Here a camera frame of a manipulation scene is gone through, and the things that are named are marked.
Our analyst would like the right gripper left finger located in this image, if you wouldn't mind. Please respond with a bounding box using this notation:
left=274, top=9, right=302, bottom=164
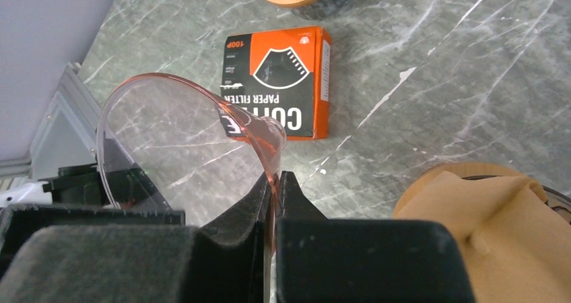
left=1, top=176, right=272, bottom=302

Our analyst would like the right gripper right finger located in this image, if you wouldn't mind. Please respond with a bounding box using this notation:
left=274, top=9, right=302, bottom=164
left=275, top=171, right=475, bottom=302

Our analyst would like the pink clear plastic dripper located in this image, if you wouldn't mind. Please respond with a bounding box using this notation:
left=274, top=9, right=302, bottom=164
left=96, top=72, right=288, bottom=210

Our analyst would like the orange coffee filter box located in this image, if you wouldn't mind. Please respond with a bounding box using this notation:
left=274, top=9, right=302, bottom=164
left=220, top=26, right=332, bottom=140

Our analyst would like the brown paper coffee filter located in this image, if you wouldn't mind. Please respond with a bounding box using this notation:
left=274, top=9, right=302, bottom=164
left=393, top=171, right=570, bottom=302

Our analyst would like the clear glass dripper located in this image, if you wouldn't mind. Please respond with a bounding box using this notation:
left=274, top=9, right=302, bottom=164
left=461, top=174, right=570, bottom=225

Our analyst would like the grey glass dripper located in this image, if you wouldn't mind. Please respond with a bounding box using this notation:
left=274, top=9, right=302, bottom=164
left=291, top=0, right=353, bottom=20

